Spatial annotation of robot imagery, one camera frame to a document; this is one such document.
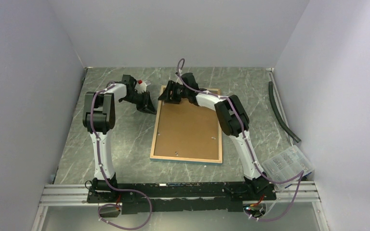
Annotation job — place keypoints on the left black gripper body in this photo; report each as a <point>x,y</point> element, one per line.
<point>140,99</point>

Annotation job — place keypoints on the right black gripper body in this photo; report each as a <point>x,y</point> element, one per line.
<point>178,93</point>

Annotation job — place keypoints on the blue wooden picture frame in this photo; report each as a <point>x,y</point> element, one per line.
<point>154,134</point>

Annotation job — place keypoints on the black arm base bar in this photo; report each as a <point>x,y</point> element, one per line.
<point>200,196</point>

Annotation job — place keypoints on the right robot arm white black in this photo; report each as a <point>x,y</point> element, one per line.
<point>232,118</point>

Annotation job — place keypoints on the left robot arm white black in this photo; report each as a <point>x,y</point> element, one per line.
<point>99,118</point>

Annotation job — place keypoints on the clear plastic screw box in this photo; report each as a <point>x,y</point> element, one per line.
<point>287,164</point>

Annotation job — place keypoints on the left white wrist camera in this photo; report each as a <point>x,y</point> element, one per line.
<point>142,85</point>

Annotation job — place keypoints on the aluminium extrusion rail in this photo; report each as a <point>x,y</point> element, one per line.
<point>76,195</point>

